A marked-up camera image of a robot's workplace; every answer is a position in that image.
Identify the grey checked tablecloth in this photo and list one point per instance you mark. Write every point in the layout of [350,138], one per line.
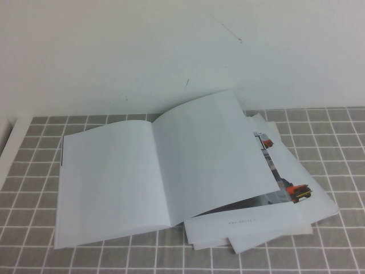
[328,242]

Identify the white picture book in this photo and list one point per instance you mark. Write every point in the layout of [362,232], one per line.
[114,171]

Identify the large white paper sheet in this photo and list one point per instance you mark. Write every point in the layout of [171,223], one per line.
[319,199]

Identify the cream paper sheet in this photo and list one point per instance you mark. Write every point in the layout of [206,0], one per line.
[305,230]

